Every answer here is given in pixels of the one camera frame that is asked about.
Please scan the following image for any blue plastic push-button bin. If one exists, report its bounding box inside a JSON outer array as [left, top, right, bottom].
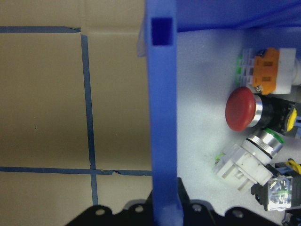
[[137, 0, 301, 226]]

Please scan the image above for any red mushroom button clear block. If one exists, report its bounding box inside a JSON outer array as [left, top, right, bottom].
[[250, 159, 301, 212]]

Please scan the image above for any white foam bin liner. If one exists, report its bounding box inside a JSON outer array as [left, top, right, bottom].
[[176, 25, 301, 219]]

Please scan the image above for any red mushroom button yellow collar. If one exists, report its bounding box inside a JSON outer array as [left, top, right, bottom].
[[225, 86, 301, 138]]

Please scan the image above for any orange block white push button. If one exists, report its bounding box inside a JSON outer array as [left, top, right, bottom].
[[235, 47, 301, 96]]

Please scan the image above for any green ring button white body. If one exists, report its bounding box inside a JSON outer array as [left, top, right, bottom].
[[213, 128, 285, 191]]

